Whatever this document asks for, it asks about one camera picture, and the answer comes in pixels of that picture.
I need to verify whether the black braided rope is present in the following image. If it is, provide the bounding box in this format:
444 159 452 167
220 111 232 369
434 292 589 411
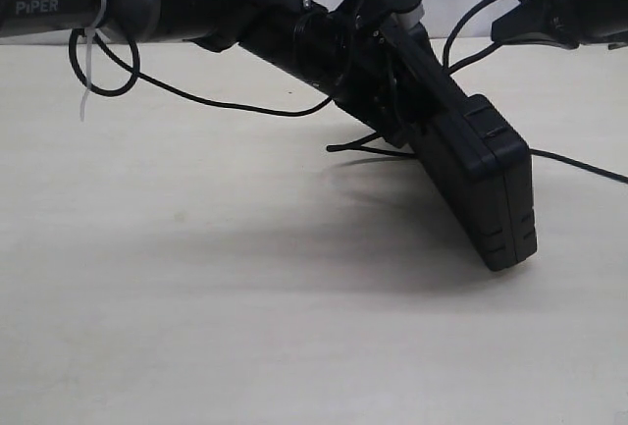
326 0 628 184

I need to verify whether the black plastic carry case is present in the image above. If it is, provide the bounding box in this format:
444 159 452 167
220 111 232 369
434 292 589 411
392 22 539 273

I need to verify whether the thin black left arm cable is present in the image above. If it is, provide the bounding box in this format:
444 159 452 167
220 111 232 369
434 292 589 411
68 0 374 118

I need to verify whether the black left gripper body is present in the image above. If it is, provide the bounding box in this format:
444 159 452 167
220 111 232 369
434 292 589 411
293 0 409 146

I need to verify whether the white zip tie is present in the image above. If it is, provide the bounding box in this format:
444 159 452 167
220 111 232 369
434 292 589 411
79 0 108 123

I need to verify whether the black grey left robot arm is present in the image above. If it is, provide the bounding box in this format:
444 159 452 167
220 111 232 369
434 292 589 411
1 0 436 146

